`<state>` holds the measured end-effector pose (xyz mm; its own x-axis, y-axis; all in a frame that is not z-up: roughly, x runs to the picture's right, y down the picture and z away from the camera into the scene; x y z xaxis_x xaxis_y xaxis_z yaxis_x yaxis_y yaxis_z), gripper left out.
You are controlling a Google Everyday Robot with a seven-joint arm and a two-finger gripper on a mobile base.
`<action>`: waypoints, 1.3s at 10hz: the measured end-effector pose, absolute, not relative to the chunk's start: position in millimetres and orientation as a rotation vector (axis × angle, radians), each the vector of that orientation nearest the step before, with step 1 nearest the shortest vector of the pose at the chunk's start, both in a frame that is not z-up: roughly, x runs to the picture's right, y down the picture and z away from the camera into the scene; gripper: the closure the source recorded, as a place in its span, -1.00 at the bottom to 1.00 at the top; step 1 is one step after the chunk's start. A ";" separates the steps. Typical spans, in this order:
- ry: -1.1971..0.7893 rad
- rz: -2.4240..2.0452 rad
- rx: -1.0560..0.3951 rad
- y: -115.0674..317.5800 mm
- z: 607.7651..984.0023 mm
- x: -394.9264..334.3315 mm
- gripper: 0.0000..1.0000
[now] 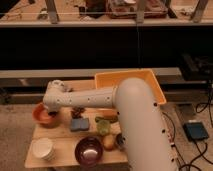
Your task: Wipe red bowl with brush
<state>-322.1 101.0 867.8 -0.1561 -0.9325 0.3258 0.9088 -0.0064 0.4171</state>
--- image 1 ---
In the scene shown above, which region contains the yellow toy fruit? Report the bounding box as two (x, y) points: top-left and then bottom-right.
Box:
(102, 135), (115, 150)

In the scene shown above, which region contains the dark round object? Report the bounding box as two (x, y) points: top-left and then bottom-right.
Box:
(116, 133), (125, 150)

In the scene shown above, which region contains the red-orange bowl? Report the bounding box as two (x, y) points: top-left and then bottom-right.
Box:
(32, 103), (60, 128)

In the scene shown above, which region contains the green toy vegetable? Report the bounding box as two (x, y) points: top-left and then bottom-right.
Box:
(95, 116), (118, 136)

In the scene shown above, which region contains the wooden board table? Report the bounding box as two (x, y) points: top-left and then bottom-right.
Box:
(24, 79), (130, 169)

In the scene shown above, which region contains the blue sponge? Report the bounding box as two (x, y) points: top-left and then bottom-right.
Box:
(70, 118), (90, 132)

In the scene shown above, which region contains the black floor cable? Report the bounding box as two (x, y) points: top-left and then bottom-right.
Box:
(162, 83), (213, 171)

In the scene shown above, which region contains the yellow plastic bin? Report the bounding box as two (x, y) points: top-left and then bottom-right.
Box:
(94, 68), (167, 117)

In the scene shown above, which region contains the white cup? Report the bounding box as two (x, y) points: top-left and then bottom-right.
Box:
(32, 138), (54, 160)

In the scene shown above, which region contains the blue foot pedal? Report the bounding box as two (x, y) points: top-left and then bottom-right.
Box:
(183, 122), (209, 141)

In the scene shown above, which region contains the brown small toy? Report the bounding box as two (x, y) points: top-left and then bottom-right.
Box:
(71, 107), (85, 119)

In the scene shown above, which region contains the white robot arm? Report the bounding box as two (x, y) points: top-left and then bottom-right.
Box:
(43, 78), (178, 171)

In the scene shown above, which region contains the dark purple bowl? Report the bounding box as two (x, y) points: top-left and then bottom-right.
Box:
(75, 137), (103, 167)

